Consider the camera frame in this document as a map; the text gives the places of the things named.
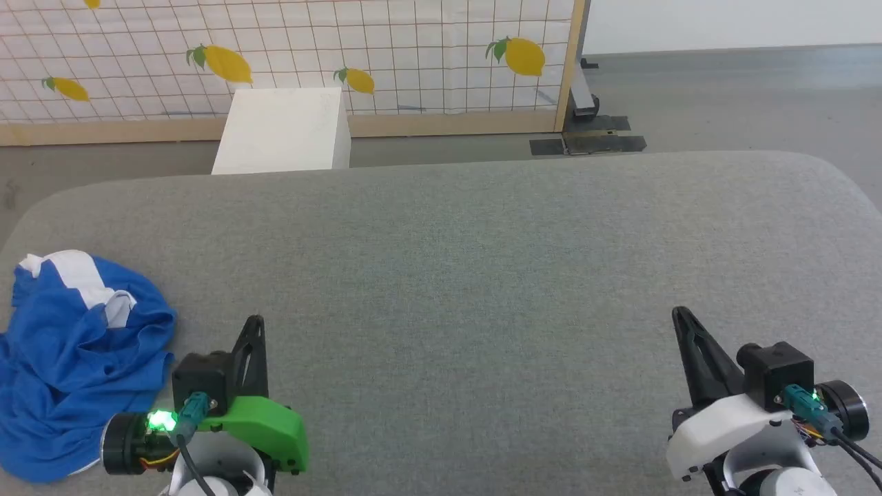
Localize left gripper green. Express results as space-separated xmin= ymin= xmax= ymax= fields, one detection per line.
xmin=198 ymin=315 xmax=309 ymax=477

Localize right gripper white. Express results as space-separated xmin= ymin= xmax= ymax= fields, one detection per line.
xmin=666 ymin=307 xmax=794 ymax=482

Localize blue white basketball shorts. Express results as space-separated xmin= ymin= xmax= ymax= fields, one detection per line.
xmin=0 ymin=250 xmax=178 ymax=484

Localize left gripper black motor cylinder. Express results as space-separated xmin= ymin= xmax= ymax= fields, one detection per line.
xmin=101 ymin=411 xmax=181 ymax=477

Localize gripper black motor cylinder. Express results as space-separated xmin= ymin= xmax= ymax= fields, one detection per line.
xmin=816 ymin=380 xmax=870 ymax=442
xmin=101 ymin=411 xmax=181 ymax=477

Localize right gripper black motor cylinder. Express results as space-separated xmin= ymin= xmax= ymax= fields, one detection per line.
xmin=816 ymin=380 xmax=870 ymax=442

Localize grey fabric sofa seat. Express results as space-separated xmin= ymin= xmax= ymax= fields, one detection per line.
xmin=0 ymin=150 xmax=882 ymax=496

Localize white rectangular box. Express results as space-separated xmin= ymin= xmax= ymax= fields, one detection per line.
xmin=212 ymin=87 xmax=351 ymax=175

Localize lemon print partition screen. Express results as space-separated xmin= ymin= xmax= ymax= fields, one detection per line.
xmin=0 ymin=0 xmax=588 ymax=147

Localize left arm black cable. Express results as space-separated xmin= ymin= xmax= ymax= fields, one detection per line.
xmin=174 ymin=392 xmax=218 ymax=496

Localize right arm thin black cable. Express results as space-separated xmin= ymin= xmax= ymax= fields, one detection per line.
xmin=835 ymin=438 xmax=882 ymax=490

